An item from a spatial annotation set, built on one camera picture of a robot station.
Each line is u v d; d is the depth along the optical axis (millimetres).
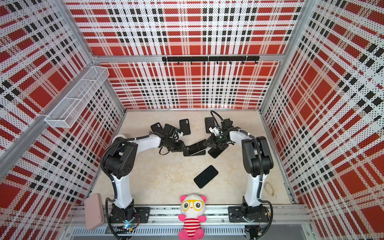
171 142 858
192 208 690
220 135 884
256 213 675
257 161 515
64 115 679
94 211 738
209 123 1124
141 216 736
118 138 563
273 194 798
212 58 896
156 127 1112
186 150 968
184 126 1119
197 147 1084
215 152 948
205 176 869
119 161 522
